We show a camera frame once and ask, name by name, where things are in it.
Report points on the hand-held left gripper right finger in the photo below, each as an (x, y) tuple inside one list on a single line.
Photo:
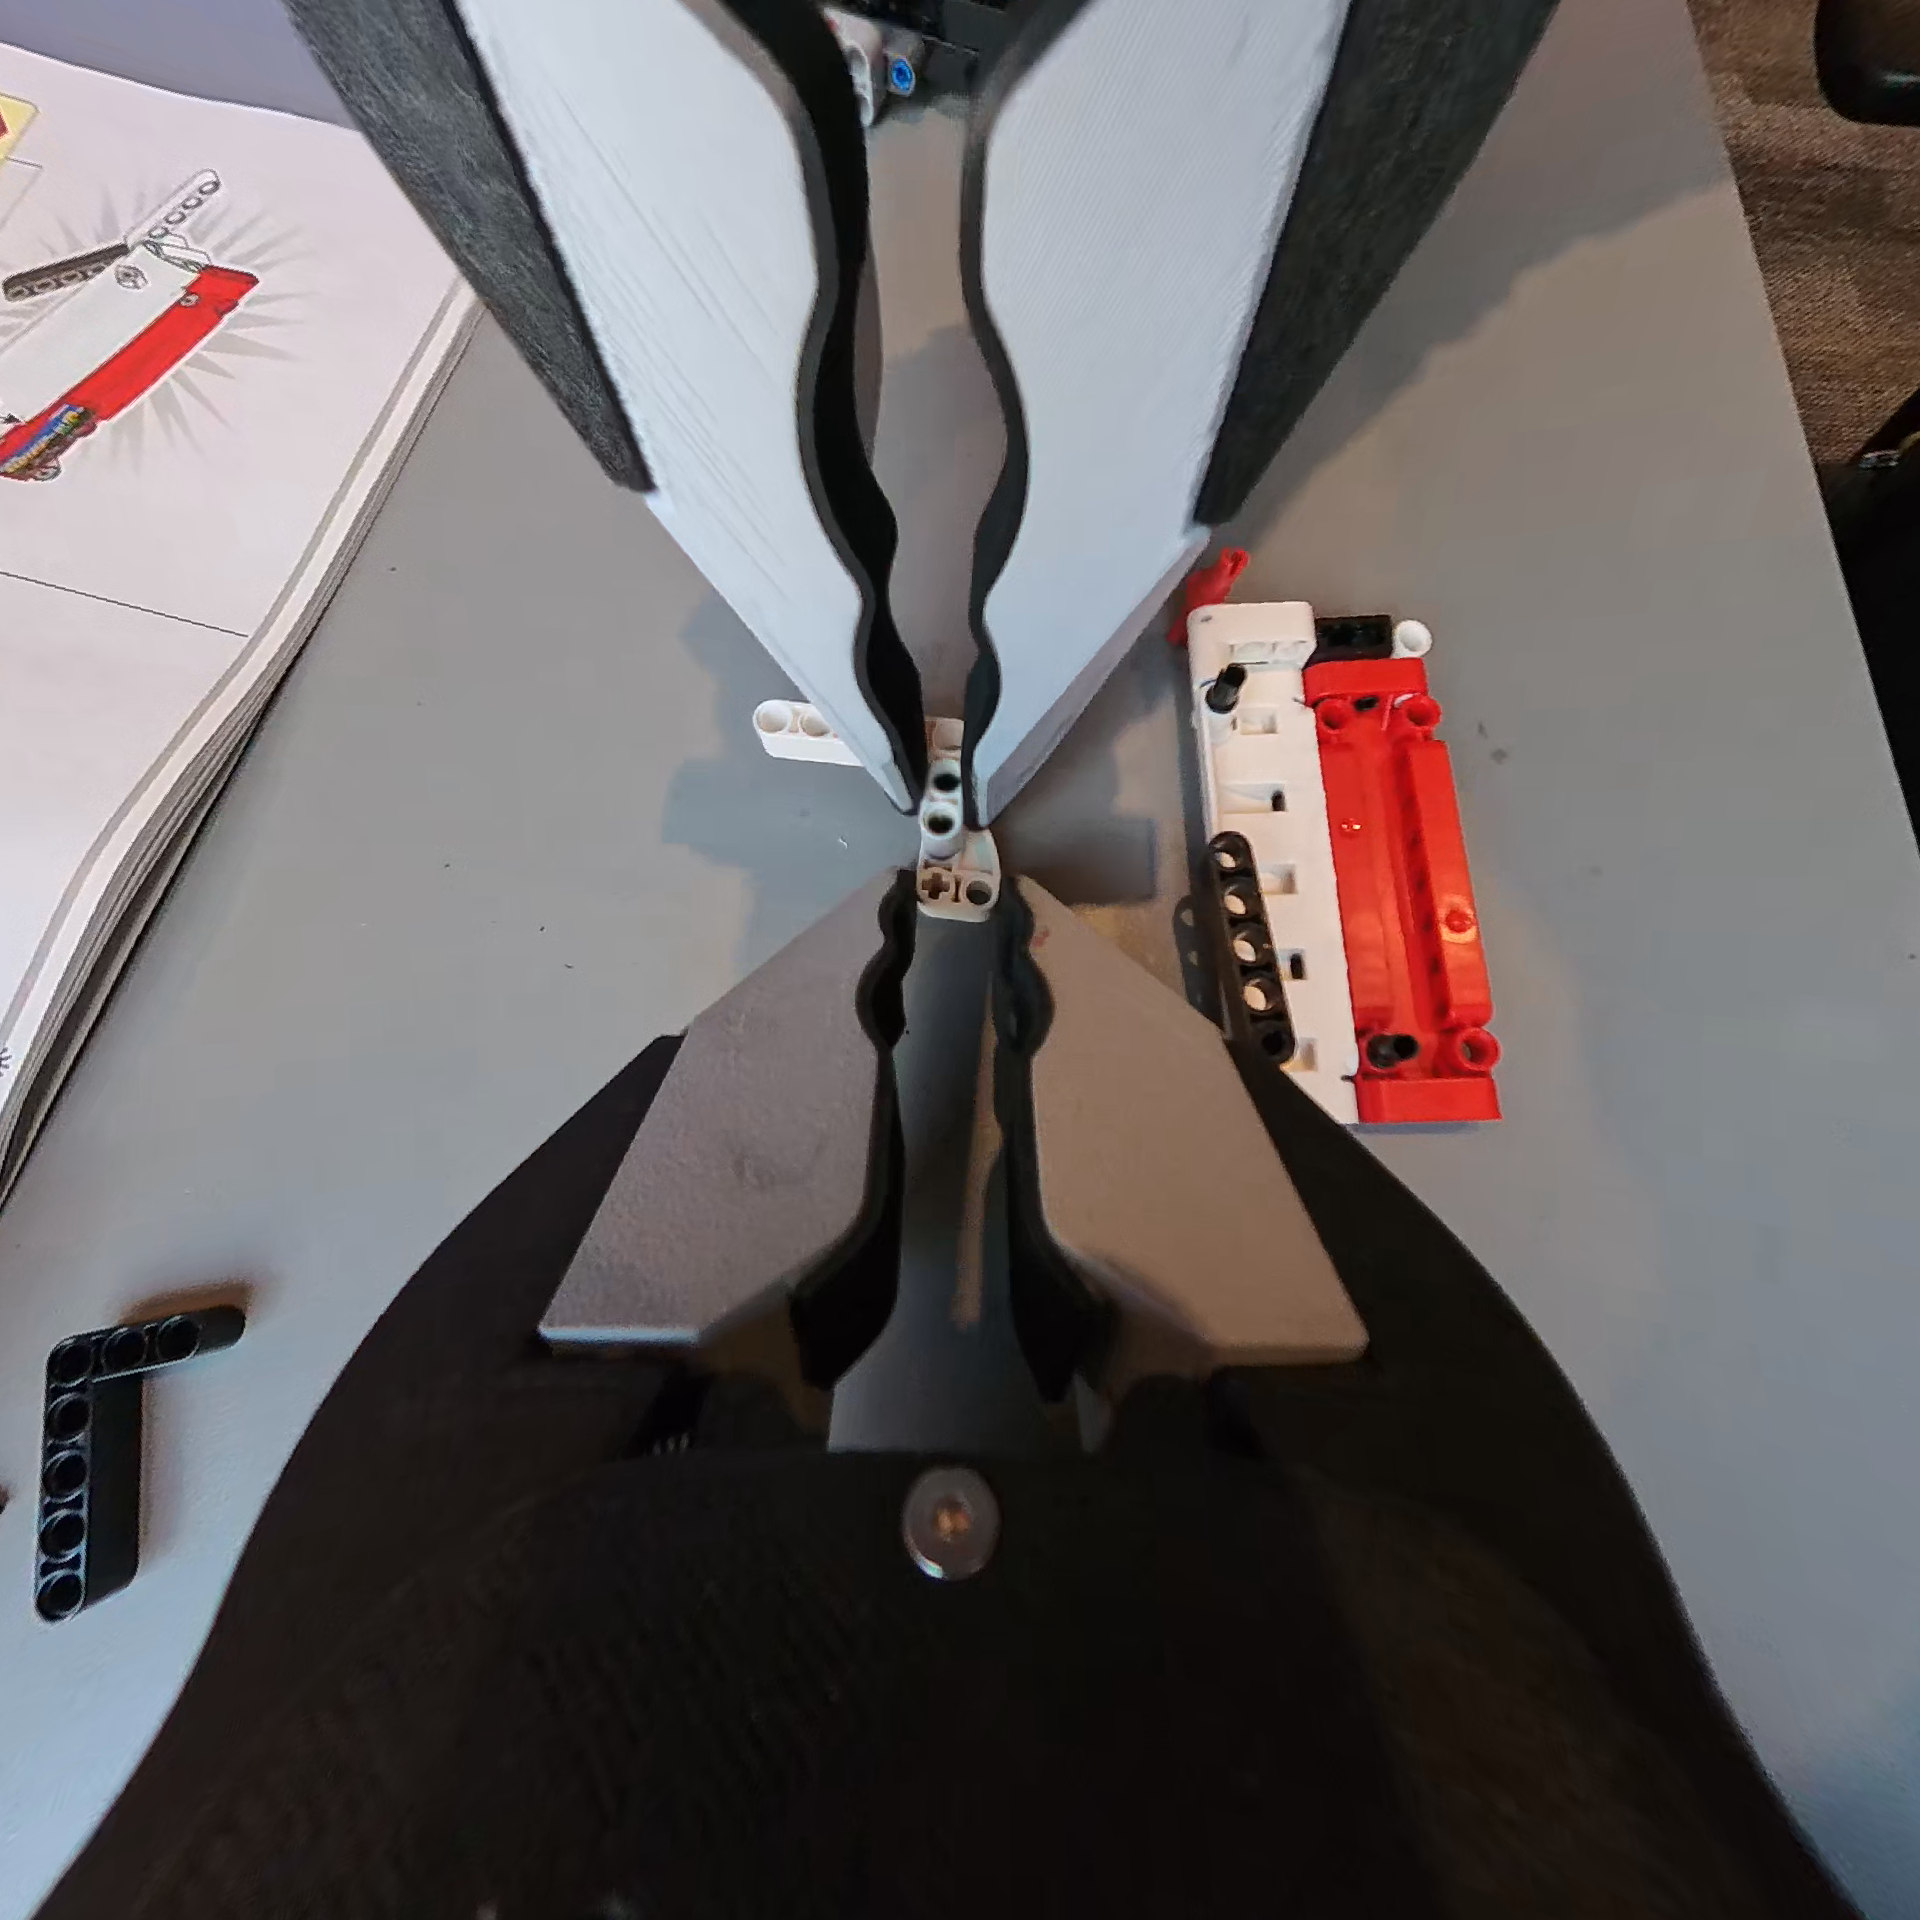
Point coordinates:
[(1170, 1172)]

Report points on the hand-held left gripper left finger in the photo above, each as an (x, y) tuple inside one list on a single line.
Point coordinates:
[(734, 1156)]

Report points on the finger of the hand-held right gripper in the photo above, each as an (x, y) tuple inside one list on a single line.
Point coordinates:
[(690, 300), (1142, 300)]

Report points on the small white curved brick piece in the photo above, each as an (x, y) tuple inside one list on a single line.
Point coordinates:
[(968, 886)]

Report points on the red and white brick panel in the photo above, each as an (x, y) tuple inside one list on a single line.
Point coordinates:
[(1395, 901)]

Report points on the white L-shaped brick beam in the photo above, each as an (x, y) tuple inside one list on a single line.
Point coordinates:
[(795, 728)]

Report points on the black straight brick beam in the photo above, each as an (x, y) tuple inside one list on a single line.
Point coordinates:
[(1258, 962)]

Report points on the small red connector pin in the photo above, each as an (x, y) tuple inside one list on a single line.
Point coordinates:
[(1219, 579)]

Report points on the multicoloured toy brick car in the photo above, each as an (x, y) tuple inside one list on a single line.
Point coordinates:
[(900, 44)]

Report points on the open instruction booklet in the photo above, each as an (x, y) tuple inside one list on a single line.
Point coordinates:
[(180, 524)]

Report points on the black L-shaped brick beam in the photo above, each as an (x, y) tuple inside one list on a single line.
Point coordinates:
[(67, 1500)]

